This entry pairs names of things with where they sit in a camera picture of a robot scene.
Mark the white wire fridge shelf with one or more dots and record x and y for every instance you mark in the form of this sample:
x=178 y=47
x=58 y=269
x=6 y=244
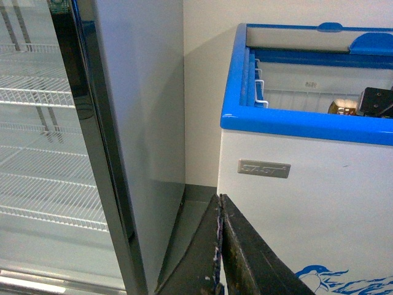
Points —
x=34 y=75

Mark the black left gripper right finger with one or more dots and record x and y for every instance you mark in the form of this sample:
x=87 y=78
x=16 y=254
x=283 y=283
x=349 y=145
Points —
x=250 y=265

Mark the white chest freezer with penguins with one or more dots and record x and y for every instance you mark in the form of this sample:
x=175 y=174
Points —
x=330 y=221

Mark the white wire freezer basket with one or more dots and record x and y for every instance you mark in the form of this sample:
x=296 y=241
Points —
x=307 y=88

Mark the lower white wire shelf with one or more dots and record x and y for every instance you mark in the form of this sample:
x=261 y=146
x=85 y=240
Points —
x=46 y=175

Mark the blue framed sliding glass lid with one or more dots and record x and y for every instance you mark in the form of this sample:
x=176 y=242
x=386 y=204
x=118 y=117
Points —
x=324 y=44

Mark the amber drink bottle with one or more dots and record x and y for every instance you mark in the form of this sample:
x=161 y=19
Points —
x=343 y=107

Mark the upright glass door fridge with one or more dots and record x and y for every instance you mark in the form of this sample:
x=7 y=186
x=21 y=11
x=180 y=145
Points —
x=124 y=63

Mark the silver brand nameplate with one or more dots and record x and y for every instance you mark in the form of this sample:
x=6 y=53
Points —
x=260 y=168

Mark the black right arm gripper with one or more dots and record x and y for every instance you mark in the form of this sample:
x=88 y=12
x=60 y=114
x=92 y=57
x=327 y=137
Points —
x=375 y=102

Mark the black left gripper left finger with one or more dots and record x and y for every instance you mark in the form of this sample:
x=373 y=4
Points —
x=192 y=261

